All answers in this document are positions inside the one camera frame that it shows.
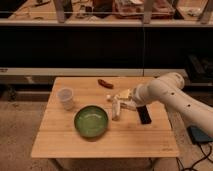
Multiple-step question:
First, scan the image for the clear plastic cup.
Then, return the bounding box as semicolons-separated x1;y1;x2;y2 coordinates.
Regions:
57;88;74;110

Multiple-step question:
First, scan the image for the green bowl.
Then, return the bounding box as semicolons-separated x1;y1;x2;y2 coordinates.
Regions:
74;105;108;138

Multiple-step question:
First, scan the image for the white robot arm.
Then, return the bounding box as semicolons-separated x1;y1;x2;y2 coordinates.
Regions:
127;72;213;138

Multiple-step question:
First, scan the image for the red sausage toy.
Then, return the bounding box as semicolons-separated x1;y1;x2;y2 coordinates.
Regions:
98;79;114;89

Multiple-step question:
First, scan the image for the black phone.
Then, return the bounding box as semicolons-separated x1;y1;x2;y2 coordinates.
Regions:
137;106;152;124

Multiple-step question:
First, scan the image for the black cable on floor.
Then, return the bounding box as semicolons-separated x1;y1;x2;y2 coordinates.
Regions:
175;143;213;171

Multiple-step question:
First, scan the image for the wooden folding table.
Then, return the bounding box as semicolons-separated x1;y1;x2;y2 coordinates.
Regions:
31;77;179;159

